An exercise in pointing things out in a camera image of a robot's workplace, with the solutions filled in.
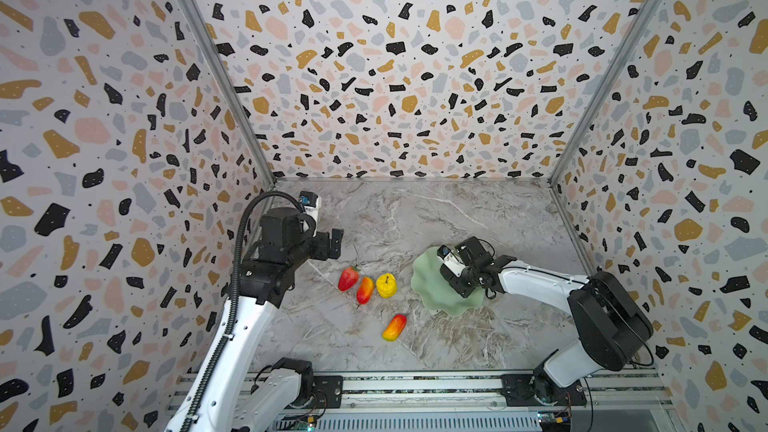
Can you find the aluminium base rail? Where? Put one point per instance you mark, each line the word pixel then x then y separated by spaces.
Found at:
pixel 628 400

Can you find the red yellow fake mango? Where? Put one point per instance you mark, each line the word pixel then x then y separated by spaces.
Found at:
pixel 395 328

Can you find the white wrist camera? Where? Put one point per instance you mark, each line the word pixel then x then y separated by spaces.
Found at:
pixel 311 203
pixel 450 259

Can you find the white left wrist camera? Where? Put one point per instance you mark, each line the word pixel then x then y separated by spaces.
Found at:
pixel 311 203

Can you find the aluminium corner post right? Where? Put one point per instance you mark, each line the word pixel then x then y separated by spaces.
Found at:
pixel 620 60

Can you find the aluminium corner post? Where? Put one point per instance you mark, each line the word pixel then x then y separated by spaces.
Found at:
pixel 211 56
pixel 620 60

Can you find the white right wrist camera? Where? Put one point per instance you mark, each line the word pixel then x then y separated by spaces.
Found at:
pixel 450 259

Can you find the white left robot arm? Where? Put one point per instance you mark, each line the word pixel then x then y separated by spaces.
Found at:
pixel 262 274

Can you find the aluminium corner post left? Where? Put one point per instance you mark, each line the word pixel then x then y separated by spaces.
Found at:
pixel 211 56

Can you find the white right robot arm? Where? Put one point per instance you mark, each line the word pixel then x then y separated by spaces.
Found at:
pixel 610 328

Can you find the red orange fake mango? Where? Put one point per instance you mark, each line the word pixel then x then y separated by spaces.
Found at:
pixel 365 291

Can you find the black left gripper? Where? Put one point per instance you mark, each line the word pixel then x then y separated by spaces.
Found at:
pixel 323 250

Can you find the yellow fake bell pepper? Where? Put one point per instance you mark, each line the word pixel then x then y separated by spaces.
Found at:
pixel 386 285

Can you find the red fake strawberry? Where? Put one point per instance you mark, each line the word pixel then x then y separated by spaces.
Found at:
pixel 348 278

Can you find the green wavy fruit bowl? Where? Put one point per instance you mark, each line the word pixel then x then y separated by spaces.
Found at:
pixel 435 292

